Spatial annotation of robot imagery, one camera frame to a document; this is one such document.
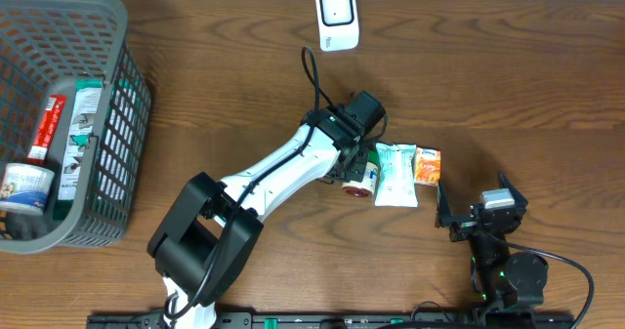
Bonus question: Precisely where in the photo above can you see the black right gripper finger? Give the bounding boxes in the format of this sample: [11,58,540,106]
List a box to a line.
[435,181,474,227]
[498,171,528,210]

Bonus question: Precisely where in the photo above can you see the green lid jar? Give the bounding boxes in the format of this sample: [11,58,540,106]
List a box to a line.
[342,149,380,197]

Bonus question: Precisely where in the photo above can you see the green white wipes pack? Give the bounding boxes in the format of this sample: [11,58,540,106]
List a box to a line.
[375,143,418,208]

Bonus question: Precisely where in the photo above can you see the orange Kleenex tissue pack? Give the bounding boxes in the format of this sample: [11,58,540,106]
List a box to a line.
[414,147,441,185]

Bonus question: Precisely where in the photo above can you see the white round tub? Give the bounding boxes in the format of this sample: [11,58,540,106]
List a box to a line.
[1,163,55,216]

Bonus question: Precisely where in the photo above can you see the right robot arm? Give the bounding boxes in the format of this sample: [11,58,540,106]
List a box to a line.
[435,174,548,310]

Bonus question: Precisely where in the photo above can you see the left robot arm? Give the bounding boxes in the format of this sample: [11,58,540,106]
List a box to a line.
[147,91,388,328]

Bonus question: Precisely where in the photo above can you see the white barcode scanner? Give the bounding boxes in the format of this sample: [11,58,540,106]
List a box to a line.
[315,0,359,52]

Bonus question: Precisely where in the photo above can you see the red snack package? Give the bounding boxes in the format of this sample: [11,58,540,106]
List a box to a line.
[26,95,66,165]

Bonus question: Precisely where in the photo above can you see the grey plastic shopping basket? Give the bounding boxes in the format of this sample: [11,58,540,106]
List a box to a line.
[1,0,151,254]

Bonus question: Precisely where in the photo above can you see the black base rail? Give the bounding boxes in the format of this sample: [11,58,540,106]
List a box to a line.
[86,310,576,329]

